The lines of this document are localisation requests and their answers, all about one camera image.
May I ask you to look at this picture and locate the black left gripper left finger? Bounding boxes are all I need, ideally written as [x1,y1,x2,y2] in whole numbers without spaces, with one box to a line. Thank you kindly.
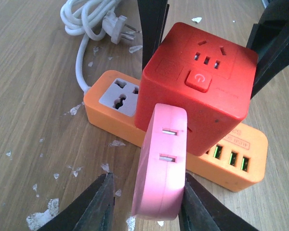
[39,173,115,231]

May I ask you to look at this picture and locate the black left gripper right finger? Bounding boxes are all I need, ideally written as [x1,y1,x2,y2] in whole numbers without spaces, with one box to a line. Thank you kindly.
[179,173,257,231]

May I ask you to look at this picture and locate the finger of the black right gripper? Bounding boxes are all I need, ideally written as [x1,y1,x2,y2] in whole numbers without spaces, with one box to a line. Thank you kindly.
[137,0,170,68]
[246,0,289,97]

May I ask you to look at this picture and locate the large pink plug adapter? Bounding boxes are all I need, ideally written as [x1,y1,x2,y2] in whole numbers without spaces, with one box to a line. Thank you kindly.
[131,103,187,221]

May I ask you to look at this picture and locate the orange power strip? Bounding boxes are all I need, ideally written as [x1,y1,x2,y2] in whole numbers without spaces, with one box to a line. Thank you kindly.
[83,70,269,193]

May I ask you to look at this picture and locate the white cord of orange strip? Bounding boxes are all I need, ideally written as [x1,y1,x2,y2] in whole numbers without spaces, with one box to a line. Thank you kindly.
[60,0,142,93]

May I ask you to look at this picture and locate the red cube socket adapter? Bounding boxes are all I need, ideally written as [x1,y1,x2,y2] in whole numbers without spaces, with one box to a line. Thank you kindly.
[134,22,258,156]

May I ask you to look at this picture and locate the white paper scraps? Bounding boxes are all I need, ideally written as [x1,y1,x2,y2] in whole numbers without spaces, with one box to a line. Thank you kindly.
[0,17,178,231]

